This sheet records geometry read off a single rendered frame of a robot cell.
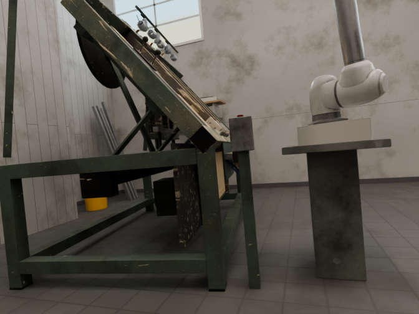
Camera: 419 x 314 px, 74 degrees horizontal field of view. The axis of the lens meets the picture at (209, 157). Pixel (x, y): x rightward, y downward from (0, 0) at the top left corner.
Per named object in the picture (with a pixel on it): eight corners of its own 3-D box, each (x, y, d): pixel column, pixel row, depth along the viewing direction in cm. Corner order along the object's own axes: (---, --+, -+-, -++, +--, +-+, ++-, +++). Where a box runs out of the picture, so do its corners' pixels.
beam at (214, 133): (202, 154, 148) (217, 140, 146) (187, 138, 149) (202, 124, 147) (237, 149, 364) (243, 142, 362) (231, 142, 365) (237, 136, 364)
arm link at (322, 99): (320, 116, 171) (316, 81, 171) (350, 111, 157) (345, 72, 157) (305, 117, 161) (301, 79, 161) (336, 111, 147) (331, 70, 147)
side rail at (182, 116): (187, 138, 149) (202, 124, 147) (59, 2, 160) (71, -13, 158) (191, 139, 155) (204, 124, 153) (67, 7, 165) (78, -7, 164)
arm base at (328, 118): (337, 123, 172) (335, 114, 172) (348, 120, 150) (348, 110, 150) (306, 127, 175) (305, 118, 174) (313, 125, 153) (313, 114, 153)
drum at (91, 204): (95, 206, 460) (91, 170, 458) (114, 205, 449) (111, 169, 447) (78, 212, 424) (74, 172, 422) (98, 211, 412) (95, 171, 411)
